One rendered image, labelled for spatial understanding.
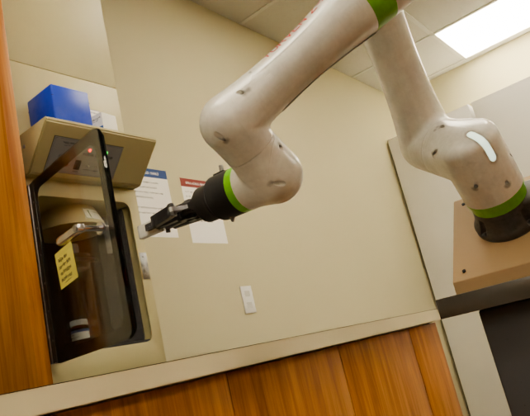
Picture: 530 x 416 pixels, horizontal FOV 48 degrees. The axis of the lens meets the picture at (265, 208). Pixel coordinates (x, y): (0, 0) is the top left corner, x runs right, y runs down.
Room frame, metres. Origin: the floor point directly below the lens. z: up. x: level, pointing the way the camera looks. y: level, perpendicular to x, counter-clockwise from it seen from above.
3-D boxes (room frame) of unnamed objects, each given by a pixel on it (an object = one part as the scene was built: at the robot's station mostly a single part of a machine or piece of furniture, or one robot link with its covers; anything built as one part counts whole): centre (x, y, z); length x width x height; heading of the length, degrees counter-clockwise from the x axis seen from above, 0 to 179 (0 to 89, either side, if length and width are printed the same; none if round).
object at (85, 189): (1.12, 0.38, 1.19); 0.30 x 0.01 x 0.40; 47
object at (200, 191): (1.16, 0.13, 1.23); 0.09 x 0.08 x 0.07; 55
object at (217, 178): (1.12, 0.06, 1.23); 0.09 x 0.06 x 0.12; 145
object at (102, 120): (1.36, 0.35, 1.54); 0.05 x 0.05 x 0.06; 62
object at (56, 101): (1.26, 0.42, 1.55); 0.10 x 0.10 x 0.09; 55
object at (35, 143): (1.33, 0.37, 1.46); 0.32 x 0.12 x 0.10; 145
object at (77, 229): (1.05, 0.35, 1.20); 0.10 x 0.05 x 0.03; 47
